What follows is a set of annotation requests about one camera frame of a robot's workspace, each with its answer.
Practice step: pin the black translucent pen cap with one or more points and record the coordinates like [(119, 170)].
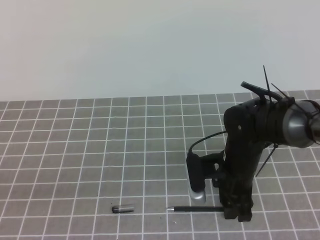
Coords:
[(124, 208)]

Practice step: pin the black pen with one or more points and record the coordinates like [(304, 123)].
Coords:
[(188, 209)]

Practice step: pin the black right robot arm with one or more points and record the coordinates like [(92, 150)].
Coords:
[(294, 124)]

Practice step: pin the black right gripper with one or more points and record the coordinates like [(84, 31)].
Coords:
[(233, 169)]

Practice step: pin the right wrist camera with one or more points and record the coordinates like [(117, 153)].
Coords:
[(196, 179)]

